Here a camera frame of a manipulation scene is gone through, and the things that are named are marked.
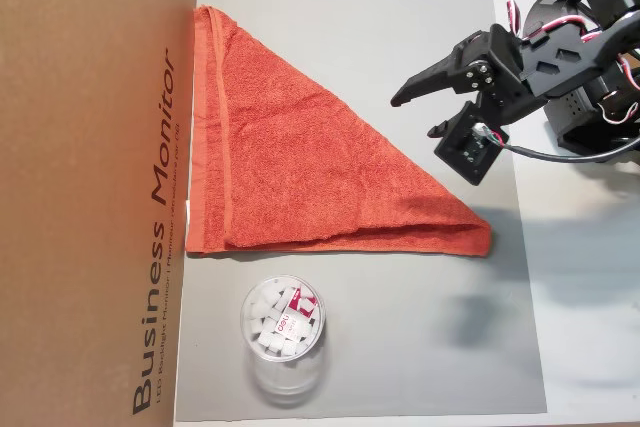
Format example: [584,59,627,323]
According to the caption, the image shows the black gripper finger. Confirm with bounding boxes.
[399,46,469,93]
[390,66,496,108]

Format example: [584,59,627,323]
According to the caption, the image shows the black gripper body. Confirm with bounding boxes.
[453,24,545,126]

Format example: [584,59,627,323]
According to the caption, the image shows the orange terry towel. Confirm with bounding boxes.
[183,4,494,259]

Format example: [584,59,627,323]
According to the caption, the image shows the grey table mat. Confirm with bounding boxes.
[174,0,549,421]

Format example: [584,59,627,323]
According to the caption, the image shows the red white paper packet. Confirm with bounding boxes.
[272,286,321,343]

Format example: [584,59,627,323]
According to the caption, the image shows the white cubes in jar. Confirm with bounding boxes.
[244,281,321,358]

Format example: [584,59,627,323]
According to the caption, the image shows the clear plastic jar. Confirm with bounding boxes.
[238,274,334,408]

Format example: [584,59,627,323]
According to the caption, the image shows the brown Business Monitor cardboard box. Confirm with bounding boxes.
[0,0,201,427]

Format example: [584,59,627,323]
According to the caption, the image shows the black square wrist camera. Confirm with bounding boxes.
[427,100,511,187]

